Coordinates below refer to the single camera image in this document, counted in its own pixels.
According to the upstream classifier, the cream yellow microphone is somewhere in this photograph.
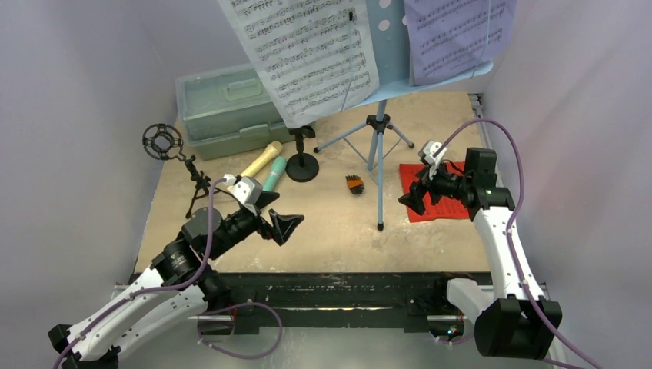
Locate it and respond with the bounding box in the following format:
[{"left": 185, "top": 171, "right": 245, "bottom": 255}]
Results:
[{"left": 240, "top": 141, "right": 283, "bottom": 177}]

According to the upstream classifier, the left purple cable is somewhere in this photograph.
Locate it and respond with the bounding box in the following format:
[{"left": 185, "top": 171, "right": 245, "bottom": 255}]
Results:
[{"left": 52, "top": 178, "right": 284, "bottom": 369}]

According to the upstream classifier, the mint green microphone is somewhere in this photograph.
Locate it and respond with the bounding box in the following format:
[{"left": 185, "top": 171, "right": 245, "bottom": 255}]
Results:
[{"left": 263, "top": 156, "right": 288, "bottom": 191}]

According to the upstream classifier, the orange black hex key set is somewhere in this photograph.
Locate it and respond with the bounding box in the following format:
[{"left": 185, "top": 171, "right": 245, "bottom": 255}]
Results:
[{"left": 345, "top": 175, "right": 364, "bottom": 195}]

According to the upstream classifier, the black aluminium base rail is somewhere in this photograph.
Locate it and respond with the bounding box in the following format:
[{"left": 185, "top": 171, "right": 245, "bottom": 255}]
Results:
[{"left": 104, "top": 272, "right": 567, "bottom": 337}]

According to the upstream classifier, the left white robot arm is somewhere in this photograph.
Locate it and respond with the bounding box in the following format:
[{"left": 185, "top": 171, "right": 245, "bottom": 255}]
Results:
[{"left": 48, "top": 190, "right": 305, "bottom": 368}]

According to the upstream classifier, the light blue music stand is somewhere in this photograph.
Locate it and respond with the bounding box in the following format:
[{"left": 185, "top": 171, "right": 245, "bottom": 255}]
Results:
[{"left": 314, "top": 1, "right": 494, "bottom": 231}]

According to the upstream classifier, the purple cable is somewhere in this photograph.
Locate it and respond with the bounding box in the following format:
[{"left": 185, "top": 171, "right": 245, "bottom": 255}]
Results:
[
  {"left": 433, "top": 118, "right": 607, "bottom": 369},
  {"left": 52, "top": 178, "right": 284, "bottom": 369}
]

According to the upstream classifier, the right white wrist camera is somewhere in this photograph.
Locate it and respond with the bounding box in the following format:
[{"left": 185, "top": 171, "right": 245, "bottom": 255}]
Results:
[{"left": 418, "top": 140, "right": 447, "bottom": 179}]

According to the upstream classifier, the lavender sheet music page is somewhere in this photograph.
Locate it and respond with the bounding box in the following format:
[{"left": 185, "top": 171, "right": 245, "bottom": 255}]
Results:
[{"left": 404, "top": 0, "right": 517, "bottom": 86}]

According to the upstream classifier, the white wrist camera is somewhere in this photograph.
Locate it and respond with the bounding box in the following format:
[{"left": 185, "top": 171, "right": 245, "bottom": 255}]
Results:
[
  {"left": 223, "top": 174, "right": 263, "bottom": 215},
  {"left": 418, "top": 140, "right": 447, "bottom": 179}
]

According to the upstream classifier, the grey-green plastic toolbox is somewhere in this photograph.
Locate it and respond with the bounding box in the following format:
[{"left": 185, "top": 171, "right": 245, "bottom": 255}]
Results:
[{"left": 175, "top": 64, "right": 294, "bottom": 161}]

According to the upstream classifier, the black round-base microphone stand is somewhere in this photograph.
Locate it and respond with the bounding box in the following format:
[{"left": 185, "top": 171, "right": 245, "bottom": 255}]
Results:
[{"left": 285, "top": 125, "right": 319, "bottom": 183}]

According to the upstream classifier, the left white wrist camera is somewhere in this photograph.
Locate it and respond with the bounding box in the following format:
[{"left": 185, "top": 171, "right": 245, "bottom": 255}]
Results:
[{"left": 223, "top": 174, "right": 263, "bottom": 215}]

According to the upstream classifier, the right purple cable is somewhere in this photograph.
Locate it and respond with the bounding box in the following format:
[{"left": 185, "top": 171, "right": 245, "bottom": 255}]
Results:
[{"left": 433, "top": 118, "right": 607, "bottom": 369}]

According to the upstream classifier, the white sheet music page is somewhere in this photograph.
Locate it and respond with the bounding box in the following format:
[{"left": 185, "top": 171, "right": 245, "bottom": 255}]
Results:
[{"left": 218, "top": 0, "right": 380, "bottom": 128}]

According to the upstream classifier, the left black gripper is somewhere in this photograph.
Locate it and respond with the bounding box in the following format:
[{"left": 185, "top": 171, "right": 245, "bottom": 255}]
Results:
[{"left": 208, "top": 190, "right": 303, "bottom": 258}]

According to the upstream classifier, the red sheet music page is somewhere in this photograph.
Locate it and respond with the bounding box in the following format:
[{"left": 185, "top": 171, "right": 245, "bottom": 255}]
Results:
[{"left": 399, "top": 163, "right": 469, "bottom": 223}]

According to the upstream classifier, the black tripod microphone stand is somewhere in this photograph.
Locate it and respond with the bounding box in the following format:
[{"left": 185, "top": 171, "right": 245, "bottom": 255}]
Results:
[{"left": 141, "top": 123, "right": 211, "bottom": 219}]

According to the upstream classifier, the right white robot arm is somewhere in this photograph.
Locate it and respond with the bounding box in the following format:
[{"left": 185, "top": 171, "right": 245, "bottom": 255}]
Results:
[{"left": 398, "top": 141, "right": 562, "bottom": 360}]

